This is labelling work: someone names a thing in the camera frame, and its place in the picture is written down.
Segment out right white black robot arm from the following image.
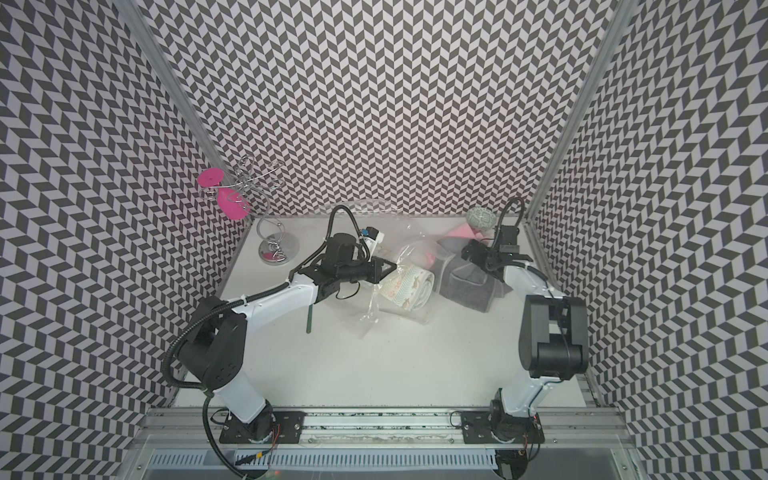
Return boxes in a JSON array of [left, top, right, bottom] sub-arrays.
[[461, 240, 589, 443]]

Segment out aluminium front rail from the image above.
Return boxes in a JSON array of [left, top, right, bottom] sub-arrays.
[[128, 405, 637, 451]]

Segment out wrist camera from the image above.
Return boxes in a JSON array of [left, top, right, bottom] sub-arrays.
[[496, 225, 520, 254], [361, 227, 385, 256]]

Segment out green patterned rolled cloth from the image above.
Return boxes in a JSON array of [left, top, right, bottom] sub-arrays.
[[465, 206, 498, 231]]

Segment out white patterned towel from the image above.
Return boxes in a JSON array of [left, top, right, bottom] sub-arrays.
[[379, 263, 435, 311]]

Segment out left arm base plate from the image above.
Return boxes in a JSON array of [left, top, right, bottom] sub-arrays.
[[219, 410, 306, 446]]

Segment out grey towel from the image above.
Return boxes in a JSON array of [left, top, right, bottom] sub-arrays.
[[431, 237, 512, 313]]

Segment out clear plastic vacuum bag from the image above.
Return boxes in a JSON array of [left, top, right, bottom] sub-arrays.
[[331, 199, 475, 338]]

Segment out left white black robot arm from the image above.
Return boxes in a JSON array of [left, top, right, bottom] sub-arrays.
[[162, 227, 397, 443]]

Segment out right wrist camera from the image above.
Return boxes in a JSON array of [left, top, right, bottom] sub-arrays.
[[496, 225, 520, 254]]

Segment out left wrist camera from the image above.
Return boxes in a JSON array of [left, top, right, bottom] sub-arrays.
[[361, 227, 385, 256]]

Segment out lower pink disc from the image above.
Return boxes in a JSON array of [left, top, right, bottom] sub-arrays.
[[216, 188, 251, 221]]

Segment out silver wire spiral stand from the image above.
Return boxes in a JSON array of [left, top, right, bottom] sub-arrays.
[[228, 154, 291, 266]]

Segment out upper pink disc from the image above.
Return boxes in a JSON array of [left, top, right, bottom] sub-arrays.
[[197, 167, 225, 188]]

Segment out pink towel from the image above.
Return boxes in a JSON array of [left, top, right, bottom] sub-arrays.
[[426, 223, 478, 267]]

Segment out teal bag sealing clip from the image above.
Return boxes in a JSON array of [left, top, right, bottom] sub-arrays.
[[305, 305, 314, 334]]

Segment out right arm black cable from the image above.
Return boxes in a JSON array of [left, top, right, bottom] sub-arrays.
[[490, 196, 527, 253]]

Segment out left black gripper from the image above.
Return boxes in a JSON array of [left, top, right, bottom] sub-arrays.
[[337, 254, 396, 283]]

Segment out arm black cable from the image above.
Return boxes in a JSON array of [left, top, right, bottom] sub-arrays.
[[490, 196, 527, 253], [160, 204, 367, 480]]

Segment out pink disc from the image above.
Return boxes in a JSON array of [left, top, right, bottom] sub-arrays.
[[197, 167, 225, 188], [216, 188, 251, 221]]

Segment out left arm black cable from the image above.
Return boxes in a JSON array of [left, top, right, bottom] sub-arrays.
[[160, 204, 367, 480]]

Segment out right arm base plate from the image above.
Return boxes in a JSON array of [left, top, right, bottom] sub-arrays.
[[457, 410, 545, 445]]

